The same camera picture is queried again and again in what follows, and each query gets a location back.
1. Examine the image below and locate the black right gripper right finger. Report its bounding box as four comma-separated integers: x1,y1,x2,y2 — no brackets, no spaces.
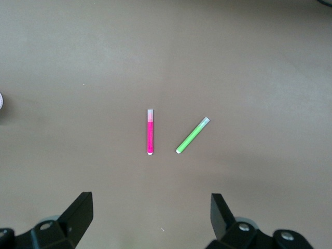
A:
206,192,316,249

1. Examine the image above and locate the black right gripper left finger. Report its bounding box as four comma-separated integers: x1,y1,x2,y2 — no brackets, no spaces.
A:
0,191,94,249

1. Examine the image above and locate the pink highlighter pen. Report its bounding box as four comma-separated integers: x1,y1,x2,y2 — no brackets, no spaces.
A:
146,108,156,156

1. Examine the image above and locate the green highlighter pen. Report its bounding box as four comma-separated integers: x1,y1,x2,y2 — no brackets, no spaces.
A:
175,116,211,154

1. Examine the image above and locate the brown table mat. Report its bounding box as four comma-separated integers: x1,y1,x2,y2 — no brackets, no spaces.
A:
0,0,332,249

